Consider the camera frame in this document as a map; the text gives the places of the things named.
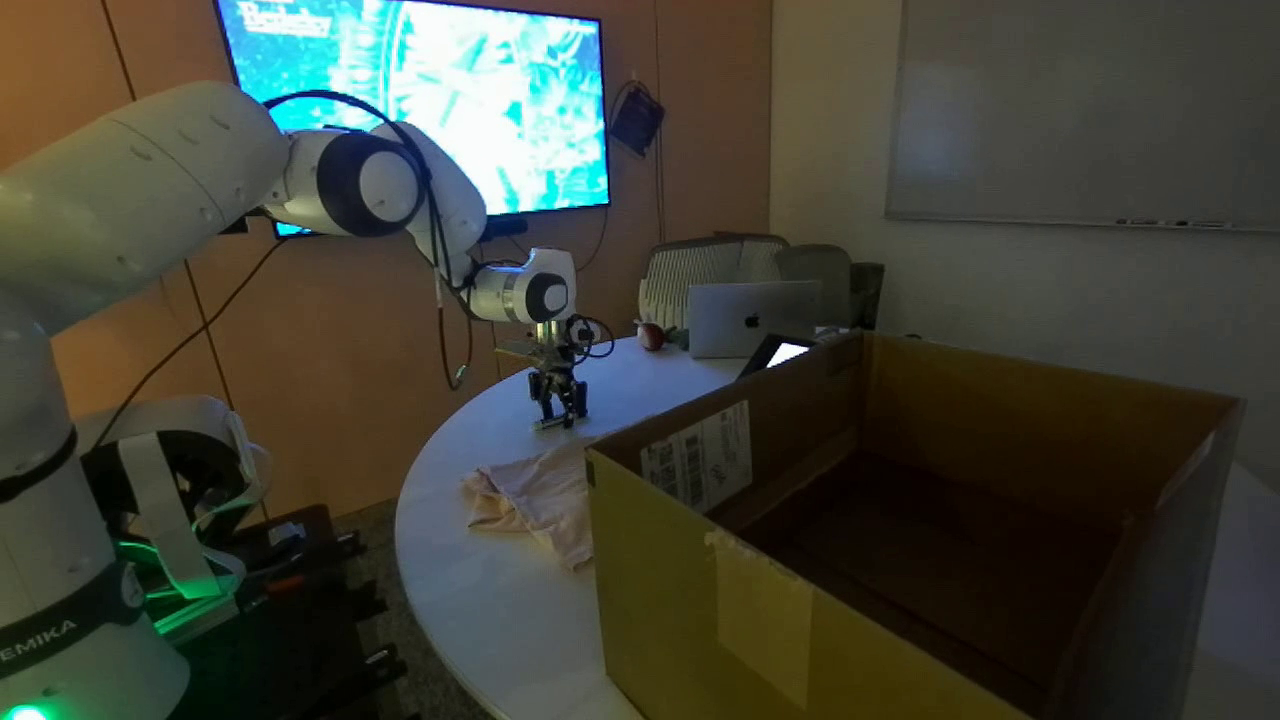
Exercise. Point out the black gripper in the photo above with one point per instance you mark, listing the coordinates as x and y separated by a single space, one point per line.
556 379

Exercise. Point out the beige cloth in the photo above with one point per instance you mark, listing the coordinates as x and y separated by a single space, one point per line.
524 503

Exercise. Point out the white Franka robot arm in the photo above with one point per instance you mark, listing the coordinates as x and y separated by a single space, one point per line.
123 201

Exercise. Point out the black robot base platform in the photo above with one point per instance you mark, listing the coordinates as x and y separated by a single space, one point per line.
295 625

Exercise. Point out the brown cardboard box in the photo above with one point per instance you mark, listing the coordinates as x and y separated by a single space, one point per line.
932 532

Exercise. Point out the small red object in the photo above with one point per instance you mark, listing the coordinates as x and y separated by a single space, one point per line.
655 338

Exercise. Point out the silver laptop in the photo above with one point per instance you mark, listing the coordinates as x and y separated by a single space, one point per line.
746 317

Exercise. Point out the black tablet lit screen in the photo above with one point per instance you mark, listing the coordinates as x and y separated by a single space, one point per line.
787 354

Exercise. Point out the dark rectangular object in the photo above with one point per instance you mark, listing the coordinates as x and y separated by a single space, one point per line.
867 293

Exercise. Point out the white black headset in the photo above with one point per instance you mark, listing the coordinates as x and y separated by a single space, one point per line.
172 495

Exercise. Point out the whiteboard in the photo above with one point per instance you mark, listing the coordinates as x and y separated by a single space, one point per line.
1064 107

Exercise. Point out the black wall device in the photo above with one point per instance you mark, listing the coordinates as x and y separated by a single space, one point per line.
637 117

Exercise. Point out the wall television screen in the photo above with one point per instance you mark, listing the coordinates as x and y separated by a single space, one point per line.
523 107

